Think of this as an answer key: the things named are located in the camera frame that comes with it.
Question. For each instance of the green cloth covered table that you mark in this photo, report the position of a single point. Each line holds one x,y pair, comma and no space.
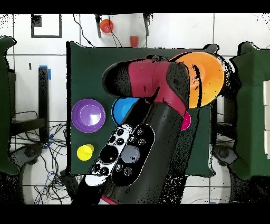
253,105
4,105

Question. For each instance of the dark green tablecloth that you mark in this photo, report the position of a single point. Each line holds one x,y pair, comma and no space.
88,74

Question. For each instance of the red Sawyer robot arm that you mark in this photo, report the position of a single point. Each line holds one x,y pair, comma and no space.
147,80

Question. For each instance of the small crimson bowl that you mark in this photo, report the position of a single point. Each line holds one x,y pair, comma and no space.
186,121

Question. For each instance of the black metal table frame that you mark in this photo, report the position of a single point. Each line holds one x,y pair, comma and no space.
43,95
230,118

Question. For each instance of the large orange bowl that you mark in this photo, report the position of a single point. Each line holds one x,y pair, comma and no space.
211,80

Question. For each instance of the yellow cup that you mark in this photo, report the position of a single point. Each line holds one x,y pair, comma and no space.
84,153

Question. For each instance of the light blue bowl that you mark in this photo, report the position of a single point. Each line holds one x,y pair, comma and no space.
122,107

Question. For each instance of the purple bowl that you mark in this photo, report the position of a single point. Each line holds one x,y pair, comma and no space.
88,115

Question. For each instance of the blue tape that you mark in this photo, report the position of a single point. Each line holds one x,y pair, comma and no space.
49,74

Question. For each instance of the small orange bowl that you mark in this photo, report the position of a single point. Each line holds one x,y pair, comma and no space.
106,25

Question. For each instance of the white boxes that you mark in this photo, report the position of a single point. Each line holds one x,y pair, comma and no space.
267,95

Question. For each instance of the black power box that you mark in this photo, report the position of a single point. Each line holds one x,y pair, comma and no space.
67,179

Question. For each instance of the orange-red cup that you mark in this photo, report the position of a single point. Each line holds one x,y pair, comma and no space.
134,41

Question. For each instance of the black square frame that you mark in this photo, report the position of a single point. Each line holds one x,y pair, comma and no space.
35,21

